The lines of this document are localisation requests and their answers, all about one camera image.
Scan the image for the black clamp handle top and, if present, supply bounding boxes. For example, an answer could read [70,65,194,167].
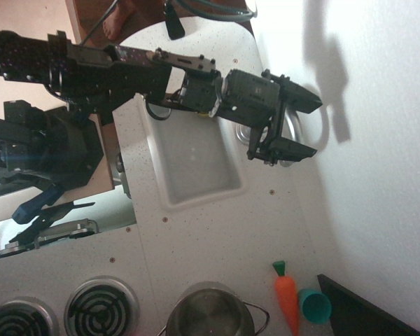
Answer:
[164,1,186,41]

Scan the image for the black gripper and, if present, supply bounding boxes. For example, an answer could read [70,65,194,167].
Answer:
[216,69,323,165]

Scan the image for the blue clamp lower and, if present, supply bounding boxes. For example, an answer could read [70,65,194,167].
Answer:
[9,186,95,245]

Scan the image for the silver curved faucet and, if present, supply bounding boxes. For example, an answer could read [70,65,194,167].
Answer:
[235,107,307,167]

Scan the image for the orange toy carrot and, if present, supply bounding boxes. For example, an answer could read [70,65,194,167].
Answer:
[272,260,299,336]

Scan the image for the teal plastic cup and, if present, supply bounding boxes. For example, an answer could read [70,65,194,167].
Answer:
[297,288,333,324]

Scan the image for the stainless steel pot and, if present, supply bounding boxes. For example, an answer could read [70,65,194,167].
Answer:
[158,288,270,336]

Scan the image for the black coil burner left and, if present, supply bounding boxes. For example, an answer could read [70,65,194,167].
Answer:
[0,297,60,336]

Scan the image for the black panel corner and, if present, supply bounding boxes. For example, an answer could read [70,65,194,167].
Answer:
[317,274,420,336]

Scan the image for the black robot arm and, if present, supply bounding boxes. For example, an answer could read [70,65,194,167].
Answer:
[0,31,322,165]

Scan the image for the bare human foot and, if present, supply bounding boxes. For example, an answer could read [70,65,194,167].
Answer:
[102,0,136,41]

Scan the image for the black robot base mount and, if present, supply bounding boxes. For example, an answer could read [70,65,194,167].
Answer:
[0,100,104,196]

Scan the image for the white rectangular sink basin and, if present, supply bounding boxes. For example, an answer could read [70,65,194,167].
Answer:
[139,101,247,210]

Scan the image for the black coil burner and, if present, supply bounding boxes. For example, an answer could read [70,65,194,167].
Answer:
[64,276,140,335]
[0,297,60,336]

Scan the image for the black floor cable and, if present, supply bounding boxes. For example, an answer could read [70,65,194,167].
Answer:
[77,0,120,46]

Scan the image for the black coil burner right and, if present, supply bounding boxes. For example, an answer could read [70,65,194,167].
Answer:
[64,276,140,335]

